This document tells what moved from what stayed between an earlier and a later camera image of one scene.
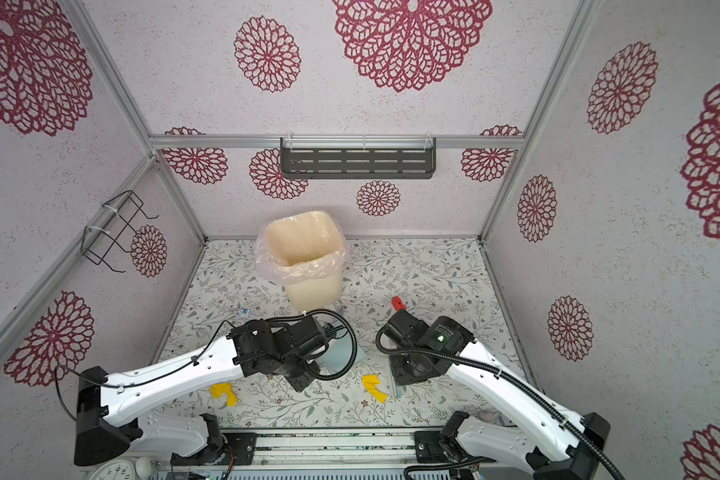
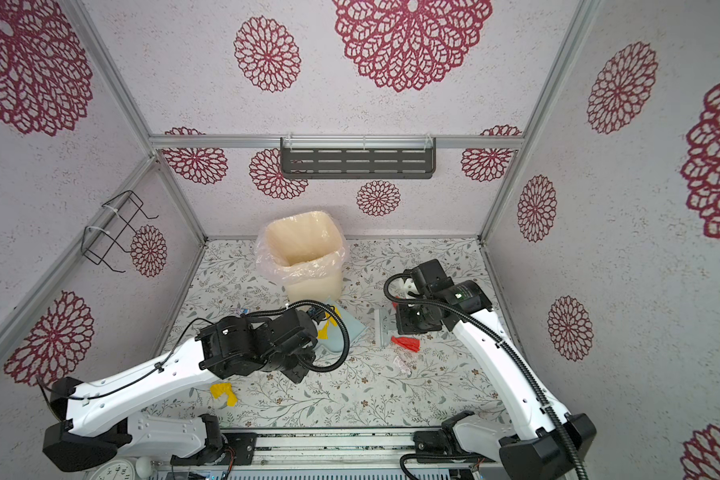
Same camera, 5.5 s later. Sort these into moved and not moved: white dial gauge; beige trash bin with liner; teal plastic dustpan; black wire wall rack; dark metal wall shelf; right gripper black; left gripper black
Moved: teal plastic dustpan; right gripper black
Not moved: left gripper black; dark metal wall shelf; white dial gauge; black wire wall rack; beige trash bin with liner
